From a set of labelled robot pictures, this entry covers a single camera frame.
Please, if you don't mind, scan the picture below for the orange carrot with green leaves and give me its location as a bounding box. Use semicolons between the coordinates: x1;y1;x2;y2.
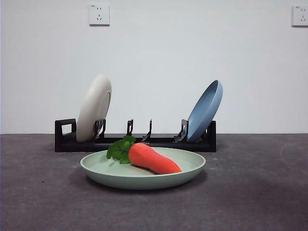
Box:
106;135;182;174

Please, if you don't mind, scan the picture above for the light green plate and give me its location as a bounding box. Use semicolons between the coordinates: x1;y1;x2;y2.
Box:
80;146;206;191

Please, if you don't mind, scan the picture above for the blue plate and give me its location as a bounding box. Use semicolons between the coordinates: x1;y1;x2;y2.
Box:
186;79;224;142

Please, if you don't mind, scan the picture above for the cream white plate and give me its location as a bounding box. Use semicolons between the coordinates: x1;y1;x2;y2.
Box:
76;74;113;143

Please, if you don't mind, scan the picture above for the black plate rack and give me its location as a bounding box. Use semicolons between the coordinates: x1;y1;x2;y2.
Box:
54;117;217;153

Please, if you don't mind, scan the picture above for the white wall socket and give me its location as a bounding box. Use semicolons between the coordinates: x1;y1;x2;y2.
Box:
292;5;308;27
89;3;110;26

